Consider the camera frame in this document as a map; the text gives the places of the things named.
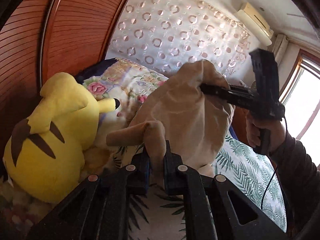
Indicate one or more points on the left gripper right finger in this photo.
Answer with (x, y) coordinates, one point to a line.
(173, 184)

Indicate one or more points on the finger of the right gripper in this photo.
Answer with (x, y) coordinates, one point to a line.
(205, 88)
(227, 95)

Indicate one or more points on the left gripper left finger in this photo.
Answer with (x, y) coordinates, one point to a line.
(141, 176)

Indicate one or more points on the peach t-shirt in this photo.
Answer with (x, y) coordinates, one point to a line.
(178, 113)

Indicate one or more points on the dark sleeved right forearm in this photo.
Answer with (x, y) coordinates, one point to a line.
(299, 179)

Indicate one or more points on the person's right hand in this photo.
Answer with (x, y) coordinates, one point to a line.
(264, 136)

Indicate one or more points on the green leaf print blanket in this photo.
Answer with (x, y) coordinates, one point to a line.
(159, 216)

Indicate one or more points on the white air conditioner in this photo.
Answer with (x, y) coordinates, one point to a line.
(255, 23)

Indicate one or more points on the floral quilt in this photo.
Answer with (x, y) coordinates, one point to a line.
(129, 82)

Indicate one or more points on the circle pattern sheer curtain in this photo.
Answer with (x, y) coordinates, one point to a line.
(164, 34)

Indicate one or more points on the navy blue bed sheet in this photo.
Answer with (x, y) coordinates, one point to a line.
(94, 70)

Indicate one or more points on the brown louvered wardrobe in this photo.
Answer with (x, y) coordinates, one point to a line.
(42, 37)

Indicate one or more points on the window frame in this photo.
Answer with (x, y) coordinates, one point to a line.
(300, 94)

